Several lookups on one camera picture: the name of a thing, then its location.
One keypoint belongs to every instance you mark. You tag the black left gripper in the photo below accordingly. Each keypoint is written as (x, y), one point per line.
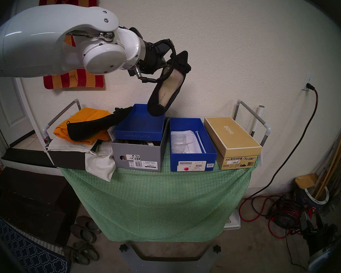
(155, 57)

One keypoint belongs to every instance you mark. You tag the black shoe with bow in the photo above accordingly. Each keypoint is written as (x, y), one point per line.
(166, 90)

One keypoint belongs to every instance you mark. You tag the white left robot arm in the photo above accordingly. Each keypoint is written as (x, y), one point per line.
(39, 39)

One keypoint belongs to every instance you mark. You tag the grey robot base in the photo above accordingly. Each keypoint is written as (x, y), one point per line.
(130, 262)

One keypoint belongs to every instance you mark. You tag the blue shoe box lid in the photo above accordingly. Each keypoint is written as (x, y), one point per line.
(142, 123)

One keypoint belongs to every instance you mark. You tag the grey shoe box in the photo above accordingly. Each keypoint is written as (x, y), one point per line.
(139, 154)

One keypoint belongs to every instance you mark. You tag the blue shoe box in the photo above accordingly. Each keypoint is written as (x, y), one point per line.
(193, 158)

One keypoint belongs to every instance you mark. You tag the tan shoe box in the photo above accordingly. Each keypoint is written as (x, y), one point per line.
(230, 136)

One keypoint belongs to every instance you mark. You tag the black shoe box lid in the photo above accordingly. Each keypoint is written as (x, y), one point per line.
(31, 157)

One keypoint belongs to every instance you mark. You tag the dark grey floor shoe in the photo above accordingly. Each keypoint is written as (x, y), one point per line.
(86, 251)
(82, 233)
(75, 256)
(88, 224)

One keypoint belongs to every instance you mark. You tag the white paper sheet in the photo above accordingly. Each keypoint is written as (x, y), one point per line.
(111, 133)

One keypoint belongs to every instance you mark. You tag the white tissue paper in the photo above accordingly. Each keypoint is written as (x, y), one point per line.
(184, 141)

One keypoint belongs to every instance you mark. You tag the orange cloth bag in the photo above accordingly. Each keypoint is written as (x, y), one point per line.
(82, 116)

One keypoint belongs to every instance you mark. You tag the white plastic stick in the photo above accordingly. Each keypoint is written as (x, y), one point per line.
(200, 141)

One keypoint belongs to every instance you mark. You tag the white cloth bag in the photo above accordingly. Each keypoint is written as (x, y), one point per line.
(101, 163)

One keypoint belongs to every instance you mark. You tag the white plastic pipe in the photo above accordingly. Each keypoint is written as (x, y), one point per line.
(258, 119)

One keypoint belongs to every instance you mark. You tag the green checkered tablecloth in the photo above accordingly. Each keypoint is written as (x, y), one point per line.
(159, 201)

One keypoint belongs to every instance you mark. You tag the white door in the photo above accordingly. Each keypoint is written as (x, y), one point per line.
(8, 116)

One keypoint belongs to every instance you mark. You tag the white floor scale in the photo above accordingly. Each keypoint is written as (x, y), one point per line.
(233, 221)

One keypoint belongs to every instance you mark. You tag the dark wooden cabinet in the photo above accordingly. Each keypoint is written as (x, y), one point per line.
(31, 198)

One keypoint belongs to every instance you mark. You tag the black round knob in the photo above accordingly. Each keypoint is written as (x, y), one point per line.
(216, 249)
(123, 248)

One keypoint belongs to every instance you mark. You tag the bundle of wooden sticks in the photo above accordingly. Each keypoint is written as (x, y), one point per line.
(338, 158)

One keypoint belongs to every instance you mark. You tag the blue white bucket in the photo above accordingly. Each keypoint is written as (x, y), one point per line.
(315, 200)

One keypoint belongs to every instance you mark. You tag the blue patterned rug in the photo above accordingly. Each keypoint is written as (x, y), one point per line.
(31, 251)

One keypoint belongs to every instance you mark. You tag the black machine with red clamps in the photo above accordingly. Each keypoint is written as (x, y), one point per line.
(318, 235)

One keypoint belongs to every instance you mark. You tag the red yellow striped wall cloth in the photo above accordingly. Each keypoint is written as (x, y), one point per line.
(74, 79)

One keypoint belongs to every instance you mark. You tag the grey cart rail pipe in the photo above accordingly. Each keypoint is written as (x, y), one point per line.
(253, 113)

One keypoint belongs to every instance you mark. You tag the white metal rack frame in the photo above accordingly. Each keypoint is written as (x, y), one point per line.
(58, 116)

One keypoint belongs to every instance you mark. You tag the white wall outlet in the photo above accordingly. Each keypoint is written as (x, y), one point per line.
(308, 79)

